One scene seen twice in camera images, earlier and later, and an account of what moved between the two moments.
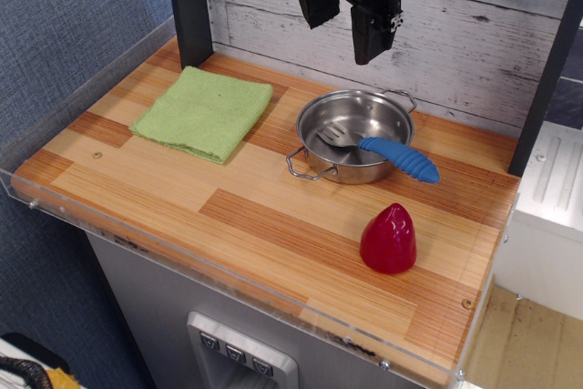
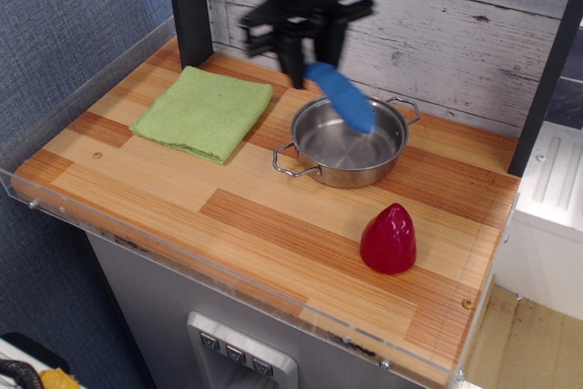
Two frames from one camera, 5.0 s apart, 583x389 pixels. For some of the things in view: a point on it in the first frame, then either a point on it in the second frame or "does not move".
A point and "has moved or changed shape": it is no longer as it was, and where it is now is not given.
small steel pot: (385, 116) has moved or changed shape
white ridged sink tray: (551, 184) does not move
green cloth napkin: (203, 112) does not move
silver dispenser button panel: (230, 359) does not move
